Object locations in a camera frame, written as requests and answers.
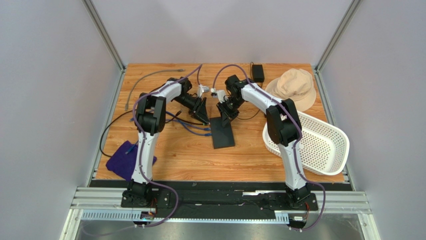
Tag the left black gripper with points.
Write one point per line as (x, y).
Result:
(199, 109)

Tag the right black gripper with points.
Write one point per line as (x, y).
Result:
(227, 107)

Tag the black network switch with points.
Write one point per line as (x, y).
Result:
(221, 133)

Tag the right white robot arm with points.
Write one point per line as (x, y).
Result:
(283, 127)

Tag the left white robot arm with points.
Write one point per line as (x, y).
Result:
(150, 120)

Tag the black power adapter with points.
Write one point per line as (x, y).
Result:
(257, 73)

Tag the beige bucket hat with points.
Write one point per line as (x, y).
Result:
(294, 84)

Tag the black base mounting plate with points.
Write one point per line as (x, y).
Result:
(214, 199)

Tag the purple cloth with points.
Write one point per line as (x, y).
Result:
(123, 161)

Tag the white perforated plastic basket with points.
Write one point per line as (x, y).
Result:
(324, 148)

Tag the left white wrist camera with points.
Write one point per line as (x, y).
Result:
(201, 90)

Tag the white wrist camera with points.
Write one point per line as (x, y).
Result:
(201, 90)
(219, 94)

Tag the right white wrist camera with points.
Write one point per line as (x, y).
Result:
(219, 94)

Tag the aluminium frame rail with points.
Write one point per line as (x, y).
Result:
(96, 205)

